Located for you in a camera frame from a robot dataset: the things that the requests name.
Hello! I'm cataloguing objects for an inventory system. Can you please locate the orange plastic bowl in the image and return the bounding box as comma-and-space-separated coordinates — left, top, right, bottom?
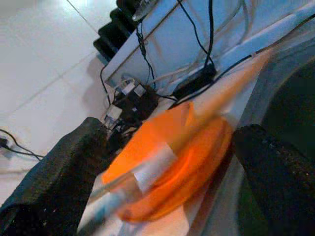
102, 102, 195, 197

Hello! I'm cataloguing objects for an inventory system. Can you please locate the orange plastic plate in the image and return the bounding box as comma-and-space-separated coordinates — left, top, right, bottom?
118, 115, 234, 222

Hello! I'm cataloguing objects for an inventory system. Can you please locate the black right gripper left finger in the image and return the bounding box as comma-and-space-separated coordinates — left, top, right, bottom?
0, 117, 118, 236

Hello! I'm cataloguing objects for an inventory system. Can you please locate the black cable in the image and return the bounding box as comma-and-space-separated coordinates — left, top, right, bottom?
135, 21, 157, 89
0, 129, 44, 160
176, 0, 215, 71
168, 13, 315, 110

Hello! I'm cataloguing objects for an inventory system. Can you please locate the black power brick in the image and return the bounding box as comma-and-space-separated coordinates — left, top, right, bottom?
172, 64, 218, 99

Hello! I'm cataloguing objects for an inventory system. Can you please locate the white power plug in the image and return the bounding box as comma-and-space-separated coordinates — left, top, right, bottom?
120, 75, 146, 97
104, 105, 123, 129

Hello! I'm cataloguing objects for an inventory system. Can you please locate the black power strip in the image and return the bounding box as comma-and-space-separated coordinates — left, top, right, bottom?
103, 73, 159, 148

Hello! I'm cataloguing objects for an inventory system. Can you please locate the stainless steel sink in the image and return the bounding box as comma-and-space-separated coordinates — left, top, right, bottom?
189, 14, 315, 236

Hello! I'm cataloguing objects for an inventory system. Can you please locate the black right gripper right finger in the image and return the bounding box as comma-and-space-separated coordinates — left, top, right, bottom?
232, 124, 315, 236

